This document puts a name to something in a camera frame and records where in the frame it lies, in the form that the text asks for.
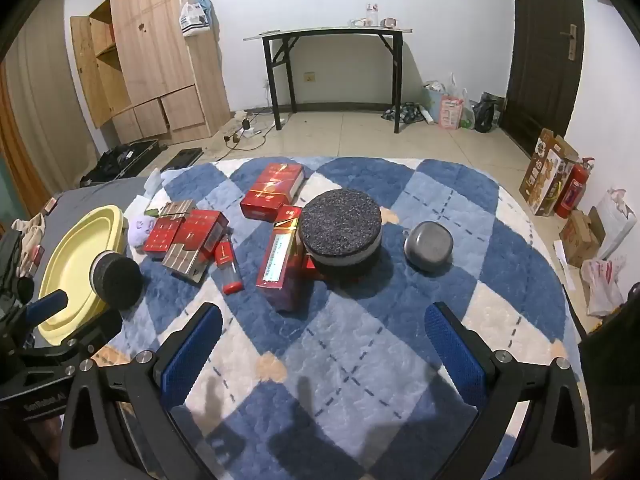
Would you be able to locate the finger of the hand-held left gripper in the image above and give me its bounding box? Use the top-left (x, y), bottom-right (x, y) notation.
top-left (22, 309), bottom-right (124, 387)
top-left (25, 291), bottom-right (69, 326)

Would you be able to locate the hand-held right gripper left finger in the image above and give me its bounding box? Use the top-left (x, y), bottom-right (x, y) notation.
top-left (60, 302), bottom-right (223, 480)

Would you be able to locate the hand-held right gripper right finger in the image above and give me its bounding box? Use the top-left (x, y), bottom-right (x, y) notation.
top-left (424, 301), bottom-right (593, 480)

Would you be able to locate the small black round sponge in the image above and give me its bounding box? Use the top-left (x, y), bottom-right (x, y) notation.
top-left (89, 251), bottom-right (144, 311)

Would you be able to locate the yellow collapsible basin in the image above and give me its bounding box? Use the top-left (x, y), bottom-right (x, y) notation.
top-left (37, 205), bottom-right (127, 347)

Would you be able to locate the small red cigarette pack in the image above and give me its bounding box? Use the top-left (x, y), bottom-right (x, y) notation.
top-left (143, 216), bottom-right (186, 253)

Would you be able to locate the large red cigarette pack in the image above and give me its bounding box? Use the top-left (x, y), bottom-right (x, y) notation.
top-left (172, 208), bottom-right (230, 266)

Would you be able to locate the long red carton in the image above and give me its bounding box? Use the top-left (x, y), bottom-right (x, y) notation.
top-left (255, 204), bottom-right (307, 312)

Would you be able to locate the large black round sponge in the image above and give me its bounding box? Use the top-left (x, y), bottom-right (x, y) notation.
top-left (299, 189), bottom-right (383, 283)

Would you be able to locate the wide red carton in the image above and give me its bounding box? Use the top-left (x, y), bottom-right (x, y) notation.
top-left (239, 162), bottom-right (306, 222)

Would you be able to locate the cream cloth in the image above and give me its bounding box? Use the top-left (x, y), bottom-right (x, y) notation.
top-left (11, 214), bottom-right (47, 278)

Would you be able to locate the brown cigarette pack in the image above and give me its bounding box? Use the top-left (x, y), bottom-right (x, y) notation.
top-left (159, 199), bottom-right (197, 220)
top-left (161, 242), bottom-right (211, 285)

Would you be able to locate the blue checked blanket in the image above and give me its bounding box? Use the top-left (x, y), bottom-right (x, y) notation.
top-left (92, 156), bottom-right (586, 480)

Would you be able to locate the purple plush toy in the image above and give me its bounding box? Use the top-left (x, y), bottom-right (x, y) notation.
top-left (124, 214), bottom-right (160, 250)

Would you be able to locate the grey metal bowl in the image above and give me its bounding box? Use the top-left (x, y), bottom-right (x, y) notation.
top-left (403, 220), bottom-right (455, 273)

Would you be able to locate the dark cloth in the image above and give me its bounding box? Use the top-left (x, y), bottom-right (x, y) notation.
top-left (577, 282), bottom-right (640, 456)

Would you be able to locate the white tissue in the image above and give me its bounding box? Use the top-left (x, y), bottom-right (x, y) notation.
top-left (144, 167), bottom-right (166, 198)

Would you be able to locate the red printed plastic bag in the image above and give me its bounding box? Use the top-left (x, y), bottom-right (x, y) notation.
top-left (580, 255), bottom-right (628, 317)

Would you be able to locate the black case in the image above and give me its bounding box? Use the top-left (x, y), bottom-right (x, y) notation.
top-left (80, 140), bottom-right (166, 188)

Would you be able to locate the brown cardboard box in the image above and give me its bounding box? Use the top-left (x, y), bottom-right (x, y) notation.
top-left (559, 208), bottom-right (603, 268)

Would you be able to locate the black mat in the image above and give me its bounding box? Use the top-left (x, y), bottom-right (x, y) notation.
top-left (161, 147), bottom-right (203, 169)

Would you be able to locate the beige curtain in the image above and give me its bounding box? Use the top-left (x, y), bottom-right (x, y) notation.
top-left (5, 25), bottom-right (101, 196)

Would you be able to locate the printed cardboard box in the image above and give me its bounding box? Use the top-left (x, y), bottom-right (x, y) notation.
top-left (519, 128), bottom-right (578, 217)

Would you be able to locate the red fire extinguisher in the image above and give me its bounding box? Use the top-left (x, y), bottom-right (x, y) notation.
top-left (554, 156), bottom-right (596, 219)

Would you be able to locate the white paper bag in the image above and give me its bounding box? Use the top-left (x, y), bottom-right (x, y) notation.
top-left (595, 189), bottom-right (637, 261)

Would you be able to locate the black bag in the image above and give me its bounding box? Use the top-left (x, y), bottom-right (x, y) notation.
top-left (472, 92), bottom-right (505, 134)

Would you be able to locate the pink bag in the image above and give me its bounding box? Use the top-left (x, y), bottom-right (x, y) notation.
top-left (439, 95), bottom-right (463, 131)

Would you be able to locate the dark clothes pile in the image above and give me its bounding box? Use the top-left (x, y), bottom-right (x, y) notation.
top-left (381, 102), bottom-right (426, 124)

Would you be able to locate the light bin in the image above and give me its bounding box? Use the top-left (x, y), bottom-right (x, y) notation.
top-left (424, 81), bottom-right (448, 121)

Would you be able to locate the wooden wardrobe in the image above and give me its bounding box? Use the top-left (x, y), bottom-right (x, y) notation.
top-left (70, 0), bottom-right (232, 142)

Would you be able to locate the dark door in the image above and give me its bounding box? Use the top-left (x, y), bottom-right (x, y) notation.
top-left (501, 0), bottom-right (586, 156)

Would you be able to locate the white plastic bag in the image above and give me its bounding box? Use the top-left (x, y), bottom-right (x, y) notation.
top-left (180, 1), bottom-right (210, 37)

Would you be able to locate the black folding table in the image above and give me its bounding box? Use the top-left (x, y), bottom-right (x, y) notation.
top-left (243, 26), bottom-right (414, 134)

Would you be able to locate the door handle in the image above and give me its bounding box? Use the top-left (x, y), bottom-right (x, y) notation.
top-left (560, 24), bottom-right (579, 61)

